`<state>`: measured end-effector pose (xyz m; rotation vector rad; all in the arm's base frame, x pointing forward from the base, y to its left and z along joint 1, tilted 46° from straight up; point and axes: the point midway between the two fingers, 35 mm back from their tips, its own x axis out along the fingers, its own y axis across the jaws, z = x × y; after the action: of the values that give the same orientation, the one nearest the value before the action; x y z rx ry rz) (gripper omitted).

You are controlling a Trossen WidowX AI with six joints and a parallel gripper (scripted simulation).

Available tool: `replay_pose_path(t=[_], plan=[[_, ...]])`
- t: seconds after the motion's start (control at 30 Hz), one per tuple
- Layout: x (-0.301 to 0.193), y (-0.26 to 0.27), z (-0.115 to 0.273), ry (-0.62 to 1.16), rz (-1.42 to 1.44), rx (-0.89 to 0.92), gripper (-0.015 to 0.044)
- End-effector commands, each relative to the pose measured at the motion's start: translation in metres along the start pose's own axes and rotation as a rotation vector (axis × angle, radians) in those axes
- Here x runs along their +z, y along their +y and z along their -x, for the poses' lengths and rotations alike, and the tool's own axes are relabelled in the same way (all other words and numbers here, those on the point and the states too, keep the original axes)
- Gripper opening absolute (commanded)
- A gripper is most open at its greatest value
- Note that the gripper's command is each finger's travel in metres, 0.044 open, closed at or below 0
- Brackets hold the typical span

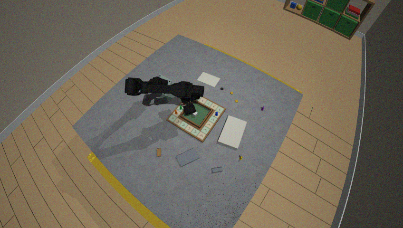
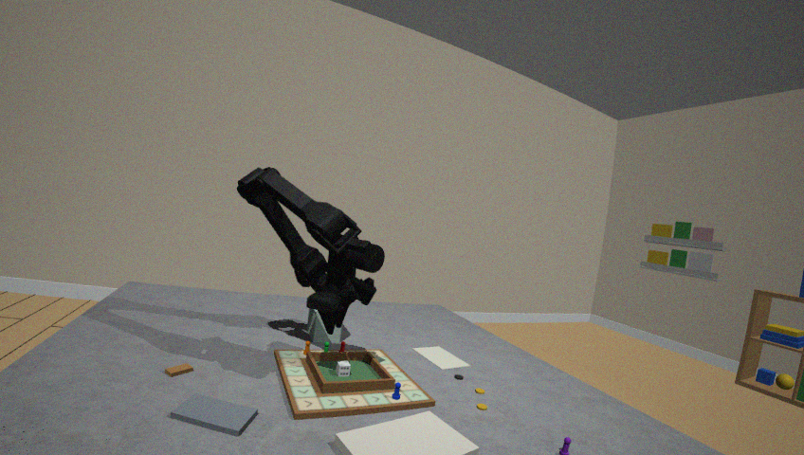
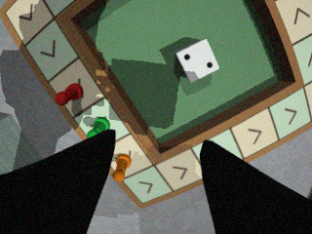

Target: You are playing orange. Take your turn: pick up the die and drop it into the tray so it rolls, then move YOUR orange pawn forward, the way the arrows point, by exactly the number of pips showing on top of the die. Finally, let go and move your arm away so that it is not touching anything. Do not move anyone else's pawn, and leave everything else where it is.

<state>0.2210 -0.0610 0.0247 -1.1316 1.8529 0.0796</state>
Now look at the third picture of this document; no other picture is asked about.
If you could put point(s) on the orange pawn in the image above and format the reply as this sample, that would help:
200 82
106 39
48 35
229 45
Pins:
123 162

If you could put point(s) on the green game pawn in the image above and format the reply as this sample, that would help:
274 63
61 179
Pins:
100 125

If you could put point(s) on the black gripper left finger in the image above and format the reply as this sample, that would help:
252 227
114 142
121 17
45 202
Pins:
57 195

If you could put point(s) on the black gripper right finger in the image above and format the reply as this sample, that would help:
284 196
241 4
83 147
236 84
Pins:
244 200

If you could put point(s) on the white die with black pips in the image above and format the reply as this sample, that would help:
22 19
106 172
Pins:
197 60

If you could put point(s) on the red pawn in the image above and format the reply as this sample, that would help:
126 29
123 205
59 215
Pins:
72 92

